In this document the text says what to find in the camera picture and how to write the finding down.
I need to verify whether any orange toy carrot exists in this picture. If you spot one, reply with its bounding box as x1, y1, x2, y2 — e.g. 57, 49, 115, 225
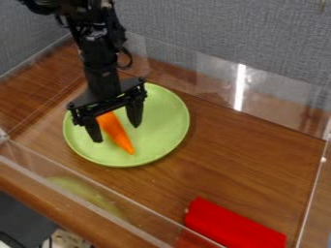
97, 111, 135, 155

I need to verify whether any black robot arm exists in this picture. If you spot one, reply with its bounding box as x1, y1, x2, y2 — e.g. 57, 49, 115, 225
19, 0, 147, 142

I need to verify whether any red cloth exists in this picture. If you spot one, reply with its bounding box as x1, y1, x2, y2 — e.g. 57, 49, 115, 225
184, 198, 287, 248

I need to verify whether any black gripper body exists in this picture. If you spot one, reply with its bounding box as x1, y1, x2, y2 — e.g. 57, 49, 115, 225
67, 65, 147, 126

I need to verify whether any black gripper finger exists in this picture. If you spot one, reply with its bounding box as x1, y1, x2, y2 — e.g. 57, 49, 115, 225
83, 116, 104, 143
125, 100, 144, 128

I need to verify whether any clear acrylic enclosure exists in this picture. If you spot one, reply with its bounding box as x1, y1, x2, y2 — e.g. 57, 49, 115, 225
0, 36, 331, 248

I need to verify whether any light green plate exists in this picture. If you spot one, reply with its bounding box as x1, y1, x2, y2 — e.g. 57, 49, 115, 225
61, 83, 189, 168

